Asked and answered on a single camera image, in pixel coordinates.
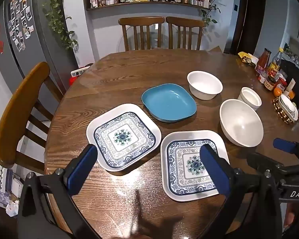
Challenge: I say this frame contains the red sauce bottle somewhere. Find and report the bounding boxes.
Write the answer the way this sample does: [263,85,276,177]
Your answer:
[255,48,271,76]

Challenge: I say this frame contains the brown glass jar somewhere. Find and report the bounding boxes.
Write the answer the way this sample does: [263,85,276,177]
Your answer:
[264,76,277,91]

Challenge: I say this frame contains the dark wooden door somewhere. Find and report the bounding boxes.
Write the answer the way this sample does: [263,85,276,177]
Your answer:
[230,0,267,55]

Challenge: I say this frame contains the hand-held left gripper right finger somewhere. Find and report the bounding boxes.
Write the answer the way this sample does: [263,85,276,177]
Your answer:
[200,144,282,239]

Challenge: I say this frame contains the crumpled white tissue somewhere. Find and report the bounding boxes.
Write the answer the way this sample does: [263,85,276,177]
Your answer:
[6,202,20,217]

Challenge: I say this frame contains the small white bowl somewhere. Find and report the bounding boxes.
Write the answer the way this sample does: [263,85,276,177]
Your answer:
[238,87,262,112]
[242,88,262,105]

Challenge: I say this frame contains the trailing ivy plant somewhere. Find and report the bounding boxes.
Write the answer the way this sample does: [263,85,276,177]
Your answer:
[37,0,78,51]

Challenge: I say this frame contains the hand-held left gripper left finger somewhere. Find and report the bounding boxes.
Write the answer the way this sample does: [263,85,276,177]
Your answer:
[17,144,102,239]

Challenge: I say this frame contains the grey refrigerator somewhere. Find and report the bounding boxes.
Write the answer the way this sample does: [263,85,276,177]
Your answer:
[0,0,81,97]

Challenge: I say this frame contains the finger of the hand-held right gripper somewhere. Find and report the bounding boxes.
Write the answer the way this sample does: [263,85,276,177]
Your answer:
[273,138,299,166]
[247,151,288,180]

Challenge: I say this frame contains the blue patterned square plate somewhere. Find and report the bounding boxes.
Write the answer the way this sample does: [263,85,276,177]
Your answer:
[86,103,161,172]
[160,130,230,202]

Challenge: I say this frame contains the ribbed white bowl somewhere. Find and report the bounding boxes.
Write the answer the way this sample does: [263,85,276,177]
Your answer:
[187,71,223,100]

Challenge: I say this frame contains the wooden dining chair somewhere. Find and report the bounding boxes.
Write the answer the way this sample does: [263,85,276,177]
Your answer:
[166,17,206,51]
[0,62,65,175]
[118,17,165,51]

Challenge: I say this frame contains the black chair back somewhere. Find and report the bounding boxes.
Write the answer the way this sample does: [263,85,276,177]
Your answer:
[280,59,299,105]

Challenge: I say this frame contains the yellow snack packet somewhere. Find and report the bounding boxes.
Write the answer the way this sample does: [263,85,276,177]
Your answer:
[238,52,259,67]

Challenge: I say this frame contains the yellow label sauce bottle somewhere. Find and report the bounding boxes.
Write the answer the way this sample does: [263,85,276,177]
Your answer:
[268,50,289,79]

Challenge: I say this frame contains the cluster of fridge photo magnets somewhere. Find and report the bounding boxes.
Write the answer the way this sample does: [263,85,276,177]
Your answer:
[7,0,35,51]

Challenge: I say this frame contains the white dish with dark rim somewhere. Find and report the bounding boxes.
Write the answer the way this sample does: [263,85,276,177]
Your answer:
[279,95,299,121]

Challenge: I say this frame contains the plain blue square plate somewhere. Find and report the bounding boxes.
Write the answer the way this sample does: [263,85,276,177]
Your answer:
[142,83,197,123]

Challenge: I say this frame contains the small hanging green plant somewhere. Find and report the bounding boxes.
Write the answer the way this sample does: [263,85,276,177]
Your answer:
[199,0,221,26]

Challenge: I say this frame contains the wooden bead basket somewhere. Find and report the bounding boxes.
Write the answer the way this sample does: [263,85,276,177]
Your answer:
[272,95,299,125]

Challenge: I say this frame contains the white printed cardboard box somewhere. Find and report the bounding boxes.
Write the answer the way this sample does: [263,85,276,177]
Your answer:
[0,166,24,206]

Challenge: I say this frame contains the large white bowl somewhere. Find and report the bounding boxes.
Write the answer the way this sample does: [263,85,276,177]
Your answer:
[219,99,264,147]

